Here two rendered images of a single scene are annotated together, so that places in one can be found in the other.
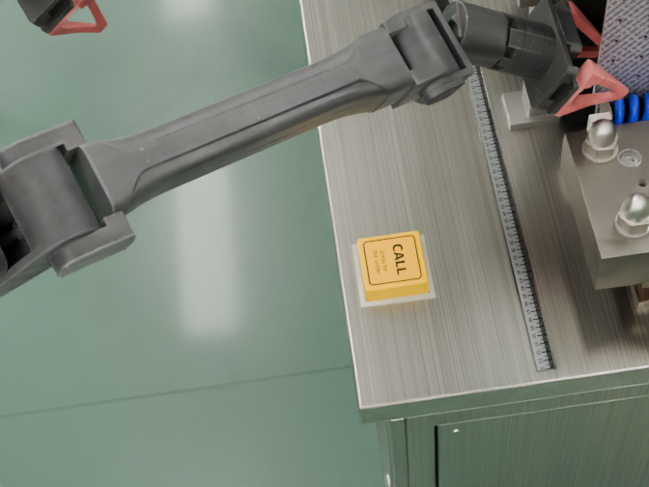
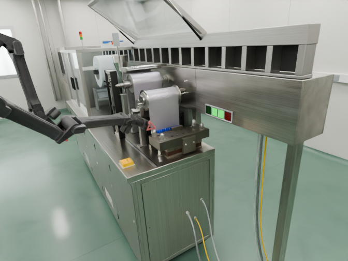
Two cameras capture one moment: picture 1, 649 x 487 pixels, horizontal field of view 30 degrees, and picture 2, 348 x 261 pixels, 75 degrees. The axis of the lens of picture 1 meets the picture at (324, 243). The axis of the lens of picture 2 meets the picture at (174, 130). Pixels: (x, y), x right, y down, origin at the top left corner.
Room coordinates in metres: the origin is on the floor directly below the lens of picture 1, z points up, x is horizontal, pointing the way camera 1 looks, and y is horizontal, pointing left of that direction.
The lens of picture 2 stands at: (-0.57, 0.32, 1.61)
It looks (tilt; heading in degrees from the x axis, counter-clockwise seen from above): 21 degrees down; 329
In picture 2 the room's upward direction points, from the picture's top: 3 degrees counter-clockwise
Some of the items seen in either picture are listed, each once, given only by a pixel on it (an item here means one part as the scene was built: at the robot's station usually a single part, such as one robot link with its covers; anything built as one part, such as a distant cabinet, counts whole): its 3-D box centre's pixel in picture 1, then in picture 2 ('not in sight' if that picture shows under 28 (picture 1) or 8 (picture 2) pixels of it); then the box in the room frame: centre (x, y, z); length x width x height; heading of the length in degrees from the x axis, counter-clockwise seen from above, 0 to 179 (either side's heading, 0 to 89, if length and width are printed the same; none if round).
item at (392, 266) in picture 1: (392, 266); (126, 162); (0.71, -0.07, 0.91); 0.07 x 0.07 x 0.02; 0
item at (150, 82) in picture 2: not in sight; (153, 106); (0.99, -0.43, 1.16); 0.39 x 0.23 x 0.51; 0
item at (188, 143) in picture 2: not in sight; (189, 144); (0.59, -0.48, 0.97); 0.10 x 0.03 x 0.11; 90
